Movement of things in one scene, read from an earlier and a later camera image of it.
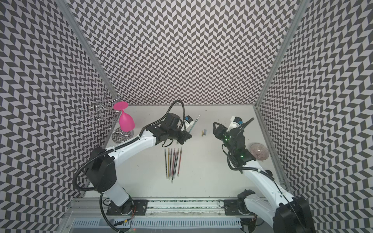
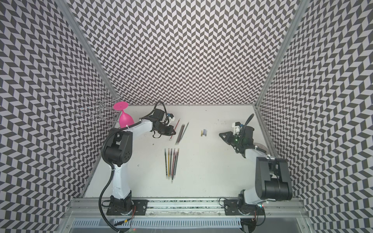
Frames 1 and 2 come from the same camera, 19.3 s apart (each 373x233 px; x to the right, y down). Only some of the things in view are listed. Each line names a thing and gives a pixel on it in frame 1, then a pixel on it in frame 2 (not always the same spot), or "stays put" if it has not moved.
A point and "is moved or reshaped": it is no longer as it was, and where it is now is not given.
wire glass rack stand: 100,108 stays put
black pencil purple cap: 171,162 stays put
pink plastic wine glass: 127,123 stays put
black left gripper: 186,136 → 169,133
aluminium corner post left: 67,11 stays put
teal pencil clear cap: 194,123 is moved or reshaped
